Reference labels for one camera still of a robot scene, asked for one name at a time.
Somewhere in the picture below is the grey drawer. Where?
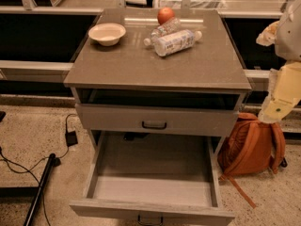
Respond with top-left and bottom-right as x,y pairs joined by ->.
75,104 -> 238,137
71,132 -> 234,226

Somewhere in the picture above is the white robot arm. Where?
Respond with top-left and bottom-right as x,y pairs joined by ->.
256,0 -> 301,123

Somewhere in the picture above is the labelled plastic water bottle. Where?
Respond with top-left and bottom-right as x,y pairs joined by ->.
154,29 -> 202,57

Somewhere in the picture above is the clear plastic water bottle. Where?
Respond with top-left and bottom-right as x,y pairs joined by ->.
144,17 -> 182,46

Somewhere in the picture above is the white bowl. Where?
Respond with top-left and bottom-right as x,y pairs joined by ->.
88,23 -> 126,46

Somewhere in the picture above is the black power adapter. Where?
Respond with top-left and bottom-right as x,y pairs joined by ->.
65,131 -> 78,147

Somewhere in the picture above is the red apple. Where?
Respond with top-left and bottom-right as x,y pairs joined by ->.
157,7 -> 175,24

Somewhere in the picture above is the orange backpack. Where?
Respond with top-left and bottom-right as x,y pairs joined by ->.
217,112 -> 287,208

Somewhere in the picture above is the black metal stand leg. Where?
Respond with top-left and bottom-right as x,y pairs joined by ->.
0,153 -> 59,226

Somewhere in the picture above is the black cable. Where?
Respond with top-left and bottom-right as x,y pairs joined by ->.
0,113 -> 78,226

